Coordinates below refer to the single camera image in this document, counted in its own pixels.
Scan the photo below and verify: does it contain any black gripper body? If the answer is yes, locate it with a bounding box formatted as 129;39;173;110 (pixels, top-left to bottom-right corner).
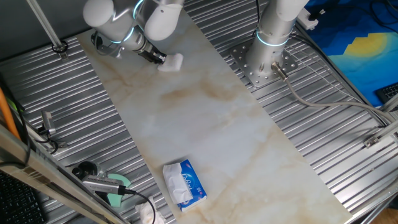
137;45;162;63

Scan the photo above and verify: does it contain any aluminium pole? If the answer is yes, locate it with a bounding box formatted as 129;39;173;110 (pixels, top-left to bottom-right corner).
26;0;69;60

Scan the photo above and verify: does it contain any blue tissue pack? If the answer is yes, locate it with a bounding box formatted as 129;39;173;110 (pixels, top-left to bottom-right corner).
162;159;208;213

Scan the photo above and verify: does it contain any green disc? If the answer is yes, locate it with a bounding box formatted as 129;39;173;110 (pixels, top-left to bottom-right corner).
105;172;132;208

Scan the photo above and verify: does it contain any white power strip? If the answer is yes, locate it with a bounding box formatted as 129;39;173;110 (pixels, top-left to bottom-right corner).
295;7;320;31

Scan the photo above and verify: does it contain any crumpled white tissue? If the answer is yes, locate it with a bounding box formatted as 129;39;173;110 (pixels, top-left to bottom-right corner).
135;195;167;224

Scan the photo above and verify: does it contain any orange pole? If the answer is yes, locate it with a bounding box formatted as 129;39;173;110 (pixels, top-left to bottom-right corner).
0;86;22;141

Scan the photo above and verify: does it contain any black plug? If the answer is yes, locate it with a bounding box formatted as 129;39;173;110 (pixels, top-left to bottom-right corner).
307;8;326;22

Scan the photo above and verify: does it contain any blue and yellow mat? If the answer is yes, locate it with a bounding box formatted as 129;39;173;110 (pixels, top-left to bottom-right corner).
303;0;398;108

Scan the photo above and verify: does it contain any large black keyboard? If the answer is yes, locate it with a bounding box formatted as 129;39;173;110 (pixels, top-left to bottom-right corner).
0;170;47;224

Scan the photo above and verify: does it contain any small black keyboard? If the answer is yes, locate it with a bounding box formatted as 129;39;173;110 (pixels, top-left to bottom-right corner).
374;82;398;104

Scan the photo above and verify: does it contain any aluminium strut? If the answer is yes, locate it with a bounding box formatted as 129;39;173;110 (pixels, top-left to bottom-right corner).
374;118;398;141
379;93;398;113

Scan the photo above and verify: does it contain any black ring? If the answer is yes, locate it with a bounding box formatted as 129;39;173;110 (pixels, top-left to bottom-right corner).
51;40;69;54

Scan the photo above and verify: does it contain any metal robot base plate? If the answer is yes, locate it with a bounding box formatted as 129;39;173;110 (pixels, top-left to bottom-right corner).
229;40;299;88

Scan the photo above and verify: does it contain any black round mount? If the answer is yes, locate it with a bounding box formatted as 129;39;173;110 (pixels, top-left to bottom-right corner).
72;161;103;181

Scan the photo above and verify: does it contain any silver ribbed camera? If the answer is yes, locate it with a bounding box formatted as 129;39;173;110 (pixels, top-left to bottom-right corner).
81;174;127;196

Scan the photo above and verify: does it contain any black cable of small camera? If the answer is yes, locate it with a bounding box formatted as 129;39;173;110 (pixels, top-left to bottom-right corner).
0;74;60;166

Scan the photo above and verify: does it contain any aluminium frame bar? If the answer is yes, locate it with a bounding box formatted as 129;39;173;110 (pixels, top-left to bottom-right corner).
0;124;131;224

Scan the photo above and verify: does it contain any thick grey cable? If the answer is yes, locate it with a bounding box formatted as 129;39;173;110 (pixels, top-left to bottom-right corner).
271;62;394;125

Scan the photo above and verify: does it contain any metal corner bracket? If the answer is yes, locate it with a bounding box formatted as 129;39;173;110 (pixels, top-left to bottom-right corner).
363;135;381;149

